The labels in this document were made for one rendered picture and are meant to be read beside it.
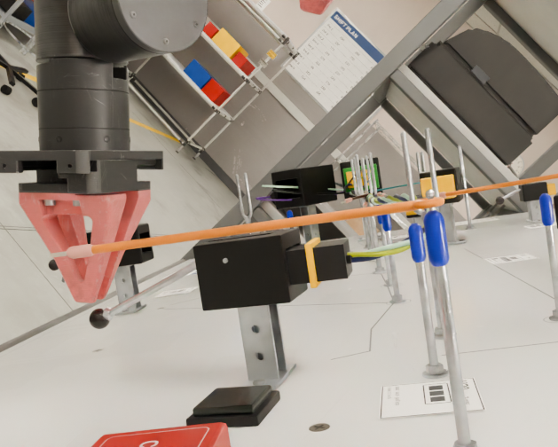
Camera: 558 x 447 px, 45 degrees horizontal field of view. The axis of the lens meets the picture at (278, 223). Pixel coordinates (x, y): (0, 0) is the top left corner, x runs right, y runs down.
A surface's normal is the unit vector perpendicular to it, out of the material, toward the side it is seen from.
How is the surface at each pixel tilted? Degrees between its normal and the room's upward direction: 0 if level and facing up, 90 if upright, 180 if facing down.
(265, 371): 98
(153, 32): 58
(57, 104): 100
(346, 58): 90
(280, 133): 90
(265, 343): 98
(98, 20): 138
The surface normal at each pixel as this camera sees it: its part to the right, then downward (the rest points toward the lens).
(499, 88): -0.10, 0.09
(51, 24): -0.34, 0.10
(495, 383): -0.15, -0.99
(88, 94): 0.35, 0.10
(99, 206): -0.27, 0.45
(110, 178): 0.96, 0.03
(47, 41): -0.53, 0.09
